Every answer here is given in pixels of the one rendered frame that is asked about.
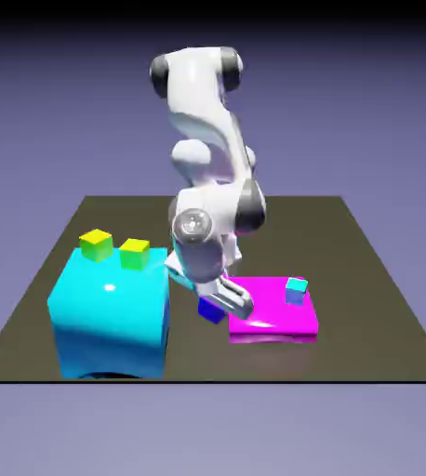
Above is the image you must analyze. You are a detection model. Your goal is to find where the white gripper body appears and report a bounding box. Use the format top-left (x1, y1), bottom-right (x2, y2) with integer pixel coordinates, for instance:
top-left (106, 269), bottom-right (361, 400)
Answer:
top-left (201, 275), bottom-right (256, 321)

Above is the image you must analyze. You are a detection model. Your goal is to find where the small blue cube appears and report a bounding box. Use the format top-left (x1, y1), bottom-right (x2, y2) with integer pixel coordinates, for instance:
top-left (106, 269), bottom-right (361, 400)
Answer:
top-left (196, 297), bottom-right (227, 325)

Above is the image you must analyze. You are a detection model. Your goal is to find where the small cyan cube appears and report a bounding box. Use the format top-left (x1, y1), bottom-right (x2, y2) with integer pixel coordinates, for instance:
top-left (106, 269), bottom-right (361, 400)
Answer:
top-left (284, 276), bottom-right (310, 307)

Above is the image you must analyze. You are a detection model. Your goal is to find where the small yellow cube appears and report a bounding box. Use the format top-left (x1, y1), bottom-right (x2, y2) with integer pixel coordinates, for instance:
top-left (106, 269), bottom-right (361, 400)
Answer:
top-left (78, 228), bottom-right (114, 264)
top-left (118, 238), bottom-right (152, 271)

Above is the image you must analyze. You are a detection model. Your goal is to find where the large magenta box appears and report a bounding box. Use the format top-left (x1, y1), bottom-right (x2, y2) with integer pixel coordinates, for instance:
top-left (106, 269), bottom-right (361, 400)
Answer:
top-left (222, 275), bottom-right (319, 344)

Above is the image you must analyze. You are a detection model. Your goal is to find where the large cyan box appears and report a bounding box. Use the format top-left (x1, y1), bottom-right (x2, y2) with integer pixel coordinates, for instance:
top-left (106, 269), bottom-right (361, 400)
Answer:
top-left (47, 245), bottom-right (172, 380)

